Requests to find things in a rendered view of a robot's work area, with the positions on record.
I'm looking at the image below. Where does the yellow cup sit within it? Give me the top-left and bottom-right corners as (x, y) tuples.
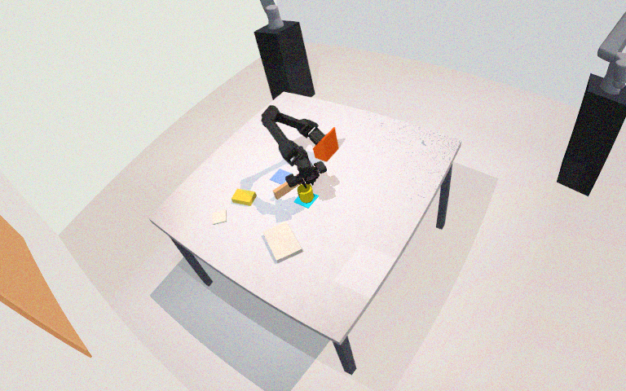
(297, 184), (314, 203)

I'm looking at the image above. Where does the yellow rectangular block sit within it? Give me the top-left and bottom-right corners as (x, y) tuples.
(231, 189), (257, 206)

